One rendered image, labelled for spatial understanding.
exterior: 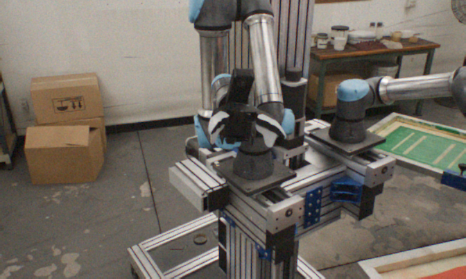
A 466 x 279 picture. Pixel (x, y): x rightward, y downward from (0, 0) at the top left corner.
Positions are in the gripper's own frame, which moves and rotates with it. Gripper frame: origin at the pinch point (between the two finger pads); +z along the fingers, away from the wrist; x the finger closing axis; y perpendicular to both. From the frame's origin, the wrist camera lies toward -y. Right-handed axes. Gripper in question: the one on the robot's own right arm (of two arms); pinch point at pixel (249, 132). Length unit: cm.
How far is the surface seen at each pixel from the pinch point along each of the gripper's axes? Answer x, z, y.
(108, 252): 42, -170, 175
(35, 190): 112, -262, 184
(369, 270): -57, -30, 62
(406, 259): -71, -33, 60
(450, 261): -89, -33, 61
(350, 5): -206, -412, 13
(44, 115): 116, -314, 136
